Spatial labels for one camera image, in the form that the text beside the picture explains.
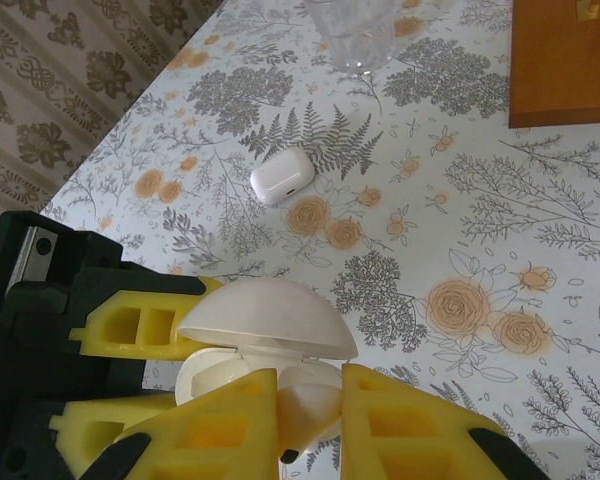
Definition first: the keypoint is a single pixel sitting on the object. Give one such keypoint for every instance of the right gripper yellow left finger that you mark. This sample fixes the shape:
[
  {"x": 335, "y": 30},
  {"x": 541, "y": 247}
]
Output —
[{"x": 220, "y": 450}]

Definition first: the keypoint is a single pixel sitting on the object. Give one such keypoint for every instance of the clear glass tumbler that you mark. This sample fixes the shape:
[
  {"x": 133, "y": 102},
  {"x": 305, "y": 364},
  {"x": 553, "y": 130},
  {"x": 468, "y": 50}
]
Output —
[{"x": 352, "y": 40}]

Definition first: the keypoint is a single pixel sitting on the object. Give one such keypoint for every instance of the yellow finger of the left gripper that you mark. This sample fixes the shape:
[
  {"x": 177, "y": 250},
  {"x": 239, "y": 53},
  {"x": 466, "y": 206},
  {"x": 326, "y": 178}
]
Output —
[
  {"x": 105, "y": 345},
  {"x": 80, "y": 425}
]

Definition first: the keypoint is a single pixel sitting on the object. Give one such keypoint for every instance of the white round earbud case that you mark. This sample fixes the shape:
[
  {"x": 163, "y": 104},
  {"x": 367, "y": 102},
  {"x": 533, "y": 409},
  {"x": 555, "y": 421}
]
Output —
[{"x": 270, "y": 310}]

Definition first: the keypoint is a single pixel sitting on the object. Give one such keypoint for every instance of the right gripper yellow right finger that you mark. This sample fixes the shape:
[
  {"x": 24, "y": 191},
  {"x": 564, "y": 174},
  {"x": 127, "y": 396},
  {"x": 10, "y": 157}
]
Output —
[{"x": 405, "y": 450}]

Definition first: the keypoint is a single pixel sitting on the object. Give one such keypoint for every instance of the white rectangular earbud case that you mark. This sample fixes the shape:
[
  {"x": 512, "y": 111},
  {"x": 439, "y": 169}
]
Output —
[{"x": 282, "y": 175}]

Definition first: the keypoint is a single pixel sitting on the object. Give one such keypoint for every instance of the white earbud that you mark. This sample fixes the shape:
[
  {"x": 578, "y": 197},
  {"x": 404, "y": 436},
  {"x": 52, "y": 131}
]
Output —
[{"x": 305, "y": 410}]

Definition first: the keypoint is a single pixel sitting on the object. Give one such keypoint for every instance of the floral tablecloth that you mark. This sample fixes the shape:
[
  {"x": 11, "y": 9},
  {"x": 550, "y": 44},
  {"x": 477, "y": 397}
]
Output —
[{"x": 430, "y": 200}]

